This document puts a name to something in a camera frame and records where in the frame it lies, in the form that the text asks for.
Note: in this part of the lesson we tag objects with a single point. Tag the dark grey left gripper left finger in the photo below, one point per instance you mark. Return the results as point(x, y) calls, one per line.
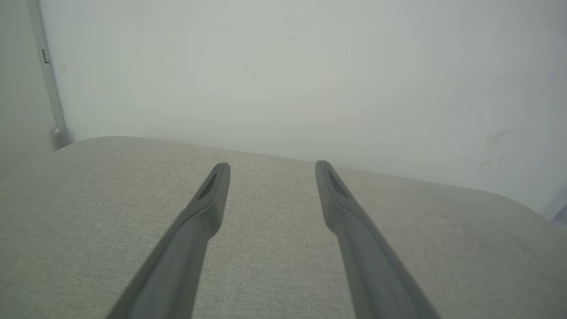
point(186, 248)

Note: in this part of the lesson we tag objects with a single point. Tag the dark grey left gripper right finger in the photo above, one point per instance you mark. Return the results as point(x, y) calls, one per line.
point(367, 261)

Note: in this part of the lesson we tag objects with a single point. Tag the grey wall pipe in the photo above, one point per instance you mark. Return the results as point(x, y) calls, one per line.
point(48, 79)

